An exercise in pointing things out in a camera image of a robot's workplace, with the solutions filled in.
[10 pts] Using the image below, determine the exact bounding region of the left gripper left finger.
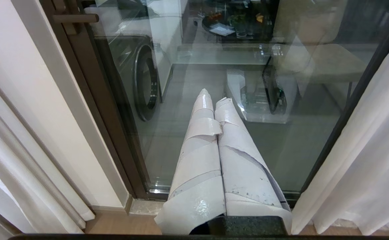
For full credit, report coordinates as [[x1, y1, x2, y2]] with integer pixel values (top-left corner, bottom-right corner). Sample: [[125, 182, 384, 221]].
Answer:
[[154, 88, 226, 235]]

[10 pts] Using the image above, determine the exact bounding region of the grey washing machine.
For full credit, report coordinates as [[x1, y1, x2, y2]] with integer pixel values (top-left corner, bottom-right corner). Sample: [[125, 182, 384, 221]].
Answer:
[[95, 33, 173, 122]]

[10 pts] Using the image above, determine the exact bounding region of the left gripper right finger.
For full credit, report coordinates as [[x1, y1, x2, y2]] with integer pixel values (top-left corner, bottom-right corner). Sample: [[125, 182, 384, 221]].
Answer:
[[214, 97, 293, 235]]

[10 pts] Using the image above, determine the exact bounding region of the glass balcony door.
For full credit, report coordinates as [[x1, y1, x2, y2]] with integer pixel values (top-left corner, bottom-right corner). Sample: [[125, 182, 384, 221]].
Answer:
[[40, 0, 389, 208]]

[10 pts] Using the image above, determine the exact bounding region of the white sheer curtain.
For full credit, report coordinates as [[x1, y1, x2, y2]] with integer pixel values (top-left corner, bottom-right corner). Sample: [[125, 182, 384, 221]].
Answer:
[[291, 21, 389, 236]]

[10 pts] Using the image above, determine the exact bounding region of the brown door handle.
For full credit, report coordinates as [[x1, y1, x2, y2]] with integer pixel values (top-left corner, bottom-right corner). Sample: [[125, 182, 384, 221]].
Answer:
[[51, 0, 100, 35]]

